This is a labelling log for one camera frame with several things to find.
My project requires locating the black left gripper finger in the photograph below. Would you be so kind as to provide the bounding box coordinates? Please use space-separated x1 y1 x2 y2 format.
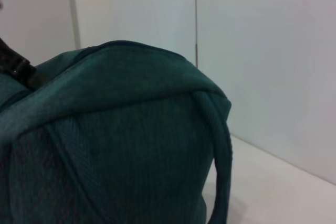
0 37 37 91

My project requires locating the teal insulated lunch bag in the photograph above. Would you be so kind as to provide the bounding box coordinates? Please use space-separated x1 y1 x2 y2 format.
0 40 234 224

